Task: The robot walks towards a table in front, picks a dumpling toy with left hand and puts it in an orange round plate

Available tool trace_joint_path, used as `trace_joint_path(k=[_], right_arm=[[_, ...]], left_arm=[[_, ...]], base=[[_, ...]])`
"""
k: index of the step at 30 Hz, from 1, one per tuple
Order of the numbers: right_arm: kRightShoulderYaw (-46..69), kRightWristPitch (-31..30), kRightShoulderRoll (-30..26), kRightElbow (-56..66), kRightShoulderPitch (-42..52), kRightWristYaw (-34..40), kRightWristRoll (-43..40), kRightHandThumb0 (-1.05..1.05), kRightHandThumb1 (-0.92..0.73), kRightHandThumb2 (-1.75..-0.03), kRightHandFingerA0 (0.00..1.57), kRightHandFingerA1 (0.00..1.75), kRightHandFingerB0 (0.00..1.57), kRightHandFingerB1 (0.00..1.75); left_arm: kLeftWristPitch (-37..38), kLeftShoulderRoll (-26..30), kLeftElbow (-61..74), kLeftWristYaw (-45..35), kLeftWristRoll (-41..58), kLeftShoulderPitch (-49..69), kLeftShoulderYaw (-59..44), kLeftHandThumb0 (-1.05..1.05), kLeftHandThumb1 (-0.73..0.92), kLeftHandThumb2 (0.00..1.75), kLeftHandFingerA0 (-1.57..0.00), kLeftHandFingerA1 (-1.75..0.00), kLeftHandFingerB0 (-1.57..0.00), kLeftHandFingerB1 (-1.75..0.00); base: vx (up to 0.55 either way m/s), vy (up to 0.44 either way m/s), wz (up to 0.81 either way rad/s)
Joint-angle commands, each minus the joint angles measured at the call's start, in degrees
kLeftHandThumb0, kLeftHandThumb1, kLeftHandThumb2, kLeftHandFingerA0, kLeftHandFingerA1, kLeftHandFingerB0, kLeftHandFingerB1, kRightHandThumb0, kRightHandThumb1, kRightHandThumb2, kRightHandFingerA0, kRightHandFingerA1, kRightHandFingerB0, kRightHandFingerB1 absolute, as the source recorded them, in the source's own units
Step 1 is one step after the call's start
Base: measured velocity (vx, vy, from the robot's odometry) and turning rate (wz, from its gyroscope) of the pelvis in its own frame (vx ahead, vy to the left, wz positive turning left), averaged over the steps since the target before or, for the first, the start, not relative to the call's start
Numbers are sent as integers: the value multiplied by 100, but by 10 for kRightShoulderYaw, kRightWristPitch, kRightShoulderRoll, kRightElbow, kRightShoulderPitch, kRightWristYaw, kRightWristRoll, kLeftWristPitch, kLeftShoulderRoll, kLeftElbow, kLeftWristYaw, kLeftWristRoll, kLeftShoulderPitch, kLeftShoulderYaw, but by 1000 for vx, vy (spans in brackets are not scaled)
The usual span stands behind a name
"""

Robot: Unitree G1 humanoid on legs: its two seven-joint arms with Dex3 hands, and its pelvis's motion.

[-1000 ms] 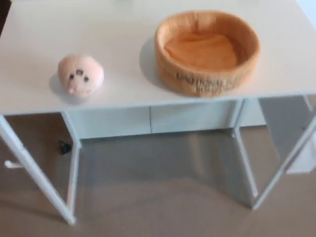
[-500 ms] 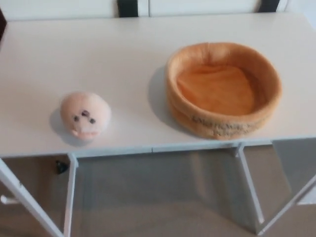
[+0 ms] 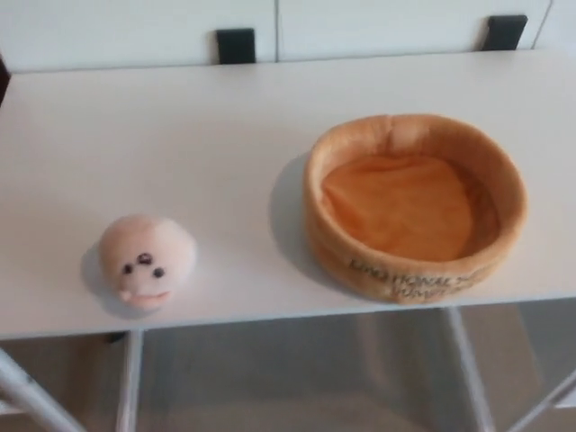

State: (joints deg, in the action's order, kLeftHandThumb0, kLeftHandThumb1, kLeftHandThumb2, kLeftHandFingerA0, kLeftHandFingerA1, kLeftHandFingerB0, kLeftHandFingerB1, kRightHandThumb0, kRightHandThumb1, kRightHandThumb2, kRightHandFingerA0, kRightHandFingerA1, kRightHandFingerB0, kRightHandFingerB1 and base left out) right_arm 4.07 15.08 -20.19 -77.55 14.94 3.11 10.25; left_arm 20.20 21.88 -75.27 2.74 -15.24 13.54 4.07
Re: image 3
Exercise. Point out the cream plush dumpling toy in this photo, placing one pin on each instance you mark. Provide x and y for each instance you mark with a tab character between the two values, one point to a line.
144	252

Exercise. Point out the orange round plush plate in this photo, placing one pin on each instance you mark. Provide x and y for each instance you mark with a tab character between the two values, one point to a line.
405	216

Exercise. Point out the left black wall bracket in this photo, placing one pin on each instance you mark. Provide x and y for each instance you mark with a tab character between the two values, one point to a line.
236	45

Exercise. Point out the black wall bracket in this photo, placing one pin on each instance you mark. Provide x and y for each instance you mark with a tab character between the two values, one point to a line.
506	32
236	45

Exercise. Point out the white table leg frame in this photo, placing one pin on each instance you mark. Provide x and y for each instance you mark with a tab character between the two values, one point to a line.
130	382
468	369

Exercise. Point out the right black wall bracket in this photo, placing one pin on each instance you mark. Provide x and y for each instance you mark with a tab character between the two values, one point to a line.
506	32

